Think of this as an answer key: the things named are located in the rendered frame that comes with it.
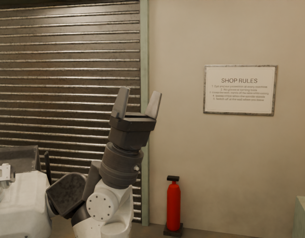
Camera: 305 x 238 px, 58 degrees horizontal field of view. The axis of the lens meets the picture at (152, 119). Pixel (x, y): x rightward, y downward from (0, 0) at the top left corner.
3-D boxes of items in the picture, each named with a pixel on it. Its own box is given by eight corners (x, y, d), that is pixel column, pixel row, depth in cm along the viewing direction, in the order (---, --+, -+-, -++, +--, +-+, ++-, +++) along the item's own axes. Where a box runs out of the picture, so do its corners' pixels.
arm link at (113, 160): (169, 124, 62) (153, 172, 65) (139, 110, 68) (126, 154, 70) (131, 125, 52) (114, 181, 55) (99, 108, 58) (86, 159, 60)
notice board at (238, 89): (273, 115, 254) (277, 64, 246) (273, 115, 253) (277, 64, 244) (202, 113, 269) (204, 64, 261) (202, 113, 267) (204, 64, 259)
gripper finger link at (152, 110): (151, 89, 64) (144, 114, 65) (162, 94, 62) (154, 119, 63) (156, 90, 65) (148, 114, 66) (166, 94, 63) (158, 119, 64)
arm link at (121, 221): (117, 188, 60) (122, 245, 62) (131, 174, 69) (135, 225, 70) (91, 187, 62) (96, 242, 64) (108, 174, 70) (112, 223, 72)
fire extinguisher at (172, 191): (182, 227, 295) (184, 174, 284) (180, 237, 277) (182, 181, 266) (166, 225, 299) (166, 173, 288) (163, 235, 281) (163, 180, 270)
